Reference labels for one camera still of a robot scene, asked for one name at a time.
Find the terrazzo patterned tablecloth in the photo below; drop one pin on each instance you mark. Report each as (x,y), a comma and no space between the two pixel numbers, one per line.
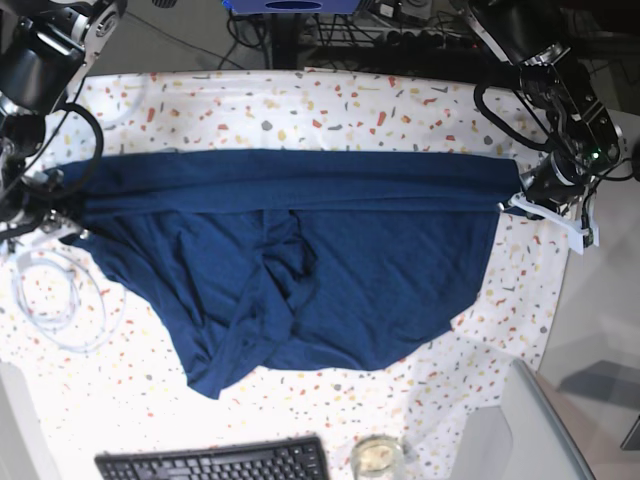
(100,369)

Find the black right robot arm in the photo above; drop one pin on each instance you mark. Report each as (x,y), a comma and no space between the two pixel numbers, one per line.
(54,45)

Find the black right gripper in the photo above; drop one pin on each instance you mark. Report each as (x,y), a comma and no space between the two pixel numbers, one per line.
(24,198)

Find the black computer keyboard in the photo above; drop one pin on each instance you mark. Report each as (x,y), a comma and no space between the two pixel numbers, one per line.
(301,458)

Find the dark blue t-shirt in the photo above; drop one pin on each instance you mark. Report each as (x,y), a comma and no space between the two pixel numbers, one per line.
(293,260)

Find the grey monitor edge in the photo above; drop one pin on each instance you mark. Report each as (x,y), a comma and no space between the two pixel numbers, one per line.
(542,447)

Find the blue box at top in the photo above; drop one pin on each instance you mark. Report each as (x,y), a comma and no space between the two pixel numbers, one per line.
(296,6)

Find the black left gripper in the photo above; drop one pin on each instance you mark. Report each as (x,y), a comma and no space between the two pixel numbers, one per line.
(555,183)

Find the clear glass jar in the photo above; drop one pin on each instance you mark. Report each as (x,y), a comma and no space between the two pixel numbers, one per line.
(378,457)

